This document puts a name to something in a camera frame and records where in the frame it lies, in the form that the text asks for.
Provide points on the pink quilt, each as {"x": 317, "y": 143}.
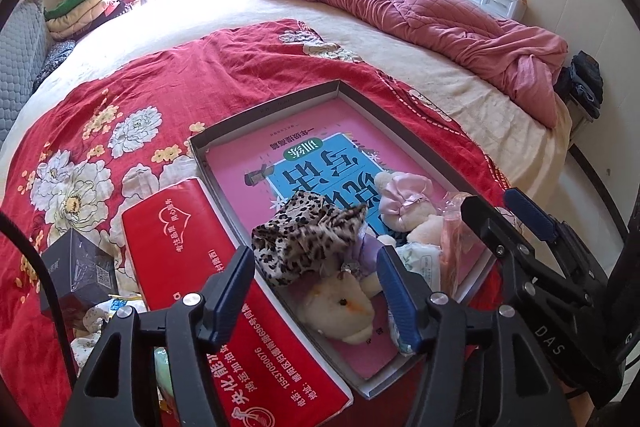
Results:
{"x": 425, "y": 17}

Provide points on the black cardboard box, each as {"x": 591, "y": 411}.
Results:
{"x": 75, "y": 267}

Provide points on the clear plastic bag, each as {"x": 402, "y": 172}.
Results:
{"x": 452, "y": 237}

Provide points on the cream plush toy pink hat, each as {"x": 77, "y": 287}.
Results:
{"x": 405, "y": 197}

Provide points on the grey quilted headboard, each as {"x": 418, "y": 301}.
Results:
{"x": 20, "y": 52}

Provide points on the dark patterned cloth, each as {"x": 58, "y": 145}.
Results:
{"x": 55, "y": 62}

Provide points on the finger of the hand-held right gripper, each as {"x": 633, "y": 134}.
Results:
{"x": 532, "y": 214}
{"x": 487, "y": 222}

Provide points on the floral white pouch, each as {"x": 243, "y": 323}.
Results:
{"x": 90, "y": 322}

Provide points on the red and white box lid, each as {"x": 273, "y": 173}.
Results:
{"x": 190, "y": 247}

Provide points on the white green tissue pack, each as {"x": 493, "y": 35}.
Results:
{"x": 420, "y": 259}

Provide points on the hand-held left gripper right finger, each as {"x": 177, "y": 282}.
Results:
{"x": 397, "y": 302}

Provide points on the leopard print cloth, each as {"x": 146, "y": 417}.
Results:
{"x": 295, "y": 237}

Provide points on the dark clothes pile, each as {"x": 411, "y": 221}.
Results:
{"x": 582, "y": 77}

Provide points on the red floral blanket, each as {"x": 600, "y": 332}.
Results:
{"x": 100, "y": 97}

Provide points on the grey shallow box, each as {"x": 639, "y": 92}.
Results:
{"x": 270, "y": 107}

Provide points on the stack of folded blankets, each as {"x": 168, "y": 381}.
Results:
{"x": 85, "y": 7}

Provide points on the bed with beige sheet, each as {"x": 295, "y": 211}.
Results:
{"x": 225, "y": 2}

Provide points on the yellow packet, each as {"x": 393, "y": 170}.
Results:
{"x": 125, "y": 304}

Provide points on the lavender cloth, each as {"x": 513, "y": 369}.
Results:
{"x": 367, "y": 252}

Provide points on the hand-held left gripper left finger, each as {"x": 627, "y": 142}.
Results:
{"x": 235, "y": 287}

